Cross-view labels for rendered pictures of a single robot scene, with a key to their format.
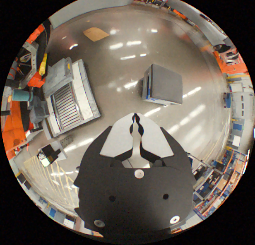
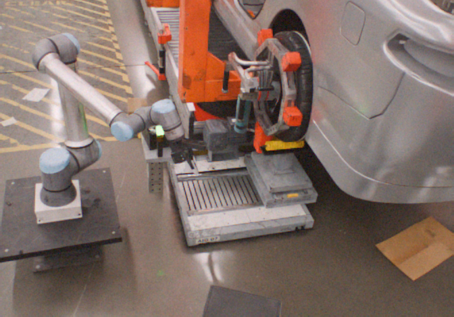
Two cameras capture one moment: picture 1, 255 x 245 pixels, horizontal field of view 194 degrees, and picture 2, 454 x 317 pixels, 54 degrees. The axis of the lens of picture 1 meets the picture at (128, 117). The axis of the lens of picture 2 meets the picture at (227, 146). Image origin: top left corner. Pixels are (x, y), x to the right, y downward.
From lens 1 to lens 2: 2.00 m
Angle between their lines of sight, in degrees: 63
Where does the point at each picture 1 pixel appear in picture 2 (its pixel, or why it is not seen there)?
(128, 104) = (203, 298)
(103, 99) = (220, 257)
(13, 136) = (195, 79)
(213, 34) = not seen: outside the picture
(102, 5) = (331, 170)
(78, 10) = (319, 151)
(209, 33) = not seen: outside the picture
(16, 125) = (209, 89)
